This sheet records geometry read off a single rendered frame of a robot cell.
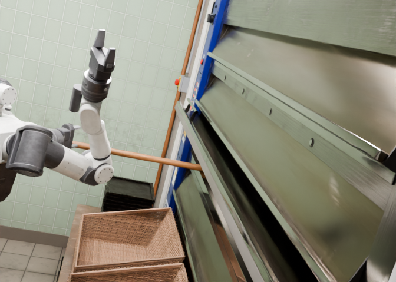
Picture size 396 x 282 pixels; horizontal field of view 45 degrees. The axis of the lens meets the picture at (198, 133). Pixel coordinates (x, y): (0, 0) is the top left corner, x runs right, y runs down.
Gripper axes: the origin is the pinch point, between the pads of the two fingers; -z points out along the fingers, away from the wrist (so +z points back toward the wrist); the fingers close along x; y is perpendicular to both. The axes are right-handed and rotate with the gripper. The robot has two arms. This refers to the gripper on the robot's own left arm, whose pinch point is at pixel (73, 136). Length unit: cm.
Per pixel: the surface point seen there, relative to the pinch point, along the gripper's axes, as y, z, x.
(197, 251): 64, -11, 30
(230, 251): 86, 16, 11
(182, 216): 41, -41, 32
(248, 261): 105, 68, -14
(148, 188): -5, -85, 44
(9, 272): -77, -59, 126
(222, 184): 84, 37, -17
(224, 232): 79, 7, 10
